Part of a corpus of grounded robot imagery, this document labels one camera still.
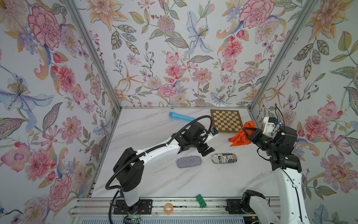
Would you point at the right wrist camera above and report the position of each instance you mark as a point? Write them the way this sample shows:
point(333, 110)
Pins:
point(270, 124)

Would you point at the blue cylindrical case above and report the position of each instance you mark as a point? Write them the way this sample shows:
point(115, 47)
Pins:
point(179, 116)

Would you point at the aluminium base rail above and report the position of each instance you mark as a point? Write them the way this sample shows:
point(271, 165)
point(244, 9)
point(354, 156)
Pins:
point(182, 206)

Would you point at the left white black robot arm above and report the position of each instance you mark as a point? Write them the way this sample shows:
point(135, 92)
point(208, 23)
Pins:
point(129, 168)

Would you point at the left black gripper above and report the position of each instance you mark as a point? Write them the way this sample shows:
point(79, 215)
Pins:
point(205, 146)

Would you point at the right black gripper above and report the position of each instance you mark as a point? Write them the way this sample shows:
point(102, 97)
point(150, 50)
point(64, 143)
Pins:
point(255, 138)

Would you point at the orange tape roll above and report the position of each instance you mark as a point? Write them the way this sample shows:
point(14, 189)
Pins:
point(168, 209)

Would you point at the green plastic block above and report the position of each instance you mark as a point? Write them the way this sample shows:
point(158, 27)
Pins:
point(201, 201)

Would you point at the wooden chessboard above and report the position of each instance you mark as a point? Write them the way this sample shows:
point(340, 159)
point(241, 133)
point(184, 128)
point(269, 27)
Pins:
point(226, 121)

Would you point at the purple eyeglass case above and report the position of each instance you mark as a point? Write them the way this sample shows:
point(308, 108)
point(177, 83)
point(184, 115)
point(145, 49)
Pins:
point(188, 161)

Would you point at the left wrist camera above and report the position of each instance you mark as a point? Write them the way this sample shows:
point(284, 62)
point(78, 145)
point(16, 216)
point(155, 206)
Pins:
point(214, 132)

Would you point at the orange fluffy cloth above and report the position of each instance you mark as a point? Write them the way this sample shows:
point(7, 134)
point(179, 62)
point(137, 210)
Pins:
point(236, 141)

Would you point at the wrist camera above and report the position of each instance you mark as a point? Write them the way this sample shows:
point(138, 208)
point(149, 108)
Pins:
point(270, 124)
point(214, 132)

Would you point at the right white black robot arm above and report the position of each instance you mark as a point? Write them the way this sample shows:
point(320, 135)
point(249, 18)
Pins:
point(288, 173)

